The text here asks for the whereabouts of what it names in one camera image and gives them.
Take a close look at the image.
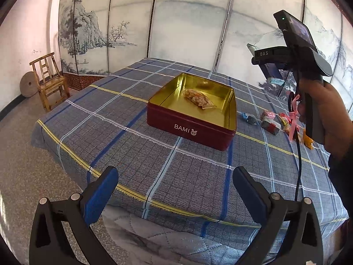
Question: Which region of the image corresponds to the fried twist snack bag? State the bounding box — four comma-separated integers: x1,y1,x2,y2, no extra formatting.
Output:
182,89,216,110

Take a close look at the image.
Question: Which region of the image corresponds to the grey quilted cover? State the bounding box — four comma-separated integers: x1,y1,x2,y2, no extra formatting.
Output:
102,205,244,264

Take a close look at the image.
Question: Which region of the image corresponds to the painted folding screen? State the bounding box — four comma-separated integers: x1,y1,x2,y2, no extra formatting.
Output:
58,0,352,111

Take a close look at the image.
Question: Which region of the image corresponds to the person's right hand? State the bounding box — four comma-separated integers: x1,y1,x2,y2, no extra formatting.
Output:
299,78,352,161

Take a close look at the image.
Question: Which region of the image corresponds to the light and navy blue packet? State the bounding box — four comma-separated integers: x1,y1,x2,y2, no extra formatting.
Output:
246,43,285,86

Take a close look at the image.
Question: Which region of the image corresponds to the black cable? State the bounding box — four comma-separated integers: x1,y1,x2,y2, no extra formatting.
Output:
287,90,303,202

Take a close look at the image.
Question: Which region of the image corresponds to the blue black snack packet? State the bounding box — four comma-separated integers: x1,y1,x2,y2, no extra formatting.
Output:
241,112,258,126

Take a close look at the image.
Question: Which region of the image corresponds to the pink patterned candy packet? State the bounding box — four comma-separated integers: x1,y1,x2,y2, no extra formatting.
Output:
260,110,276,120

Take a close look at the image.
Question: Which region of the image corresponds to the red gold tin box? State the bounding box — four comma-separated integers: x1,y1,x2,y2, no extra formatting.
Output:
146,72,237,151

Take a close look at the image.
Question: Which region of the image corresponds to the blue plaid tablecloth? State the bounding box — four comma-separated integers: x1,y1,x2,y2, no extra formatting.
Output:
32,58,348,250

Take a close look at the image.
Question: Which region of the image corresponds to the pink ribbon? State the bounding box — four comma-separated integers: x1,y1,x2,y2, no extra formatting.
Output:
288,92,300,141

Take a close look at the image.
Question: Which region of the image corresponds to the bamboo wooden chair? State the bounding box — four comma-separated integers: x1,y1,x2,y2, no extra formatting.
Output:
29,52,71,112

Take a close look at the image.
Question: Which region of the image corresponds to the small clear candy packet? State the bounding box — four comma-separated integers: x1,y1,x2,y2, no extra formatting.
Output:
261,116,281,135

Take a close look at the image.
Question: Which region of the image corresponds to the orange snack packet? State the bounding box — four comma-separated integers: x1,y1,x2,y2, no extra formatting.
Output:
302,129,314,150

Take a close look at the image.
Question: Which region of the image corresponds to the red snack packet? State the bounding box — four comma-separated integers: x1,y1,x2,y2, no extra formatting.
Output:
279,112,290,123

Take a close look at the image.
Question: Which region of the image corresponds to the clear cracker snack bag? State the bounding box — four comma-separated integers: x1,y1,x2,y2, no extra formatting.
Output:
282,120,291,136

